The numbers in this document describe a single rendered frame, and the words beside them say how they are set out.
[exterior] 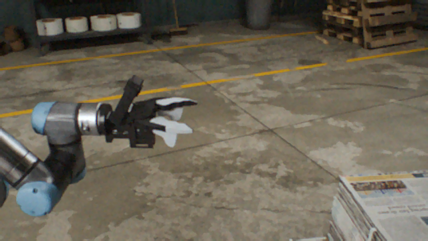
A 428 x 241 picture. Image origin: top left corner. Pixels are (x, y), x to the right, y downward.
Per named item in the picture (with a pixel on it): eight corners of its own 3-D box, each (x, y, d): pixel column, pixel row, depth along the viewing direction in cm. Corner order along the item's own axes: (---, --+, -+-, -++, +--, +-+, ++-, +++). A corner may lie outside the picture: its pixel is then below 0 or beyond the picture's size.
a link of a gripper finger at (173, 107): (192, 114, 94) (156, 122, 91) (192, 92, 91) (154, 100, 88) (197, 120, 92) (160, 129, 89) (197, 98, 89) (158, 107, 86)
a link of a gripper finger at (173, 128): (194, 148, 83) (158, 136, 87) (193, 125, 80) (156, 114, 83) (186, 156, 80) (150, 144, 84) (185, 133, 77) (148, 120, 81)
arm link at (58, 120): (47, 128, 92) (41, 95, 89) (92, 129, 92) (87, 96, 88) (33, 144, 85) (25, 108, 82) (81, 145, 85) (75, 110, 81)
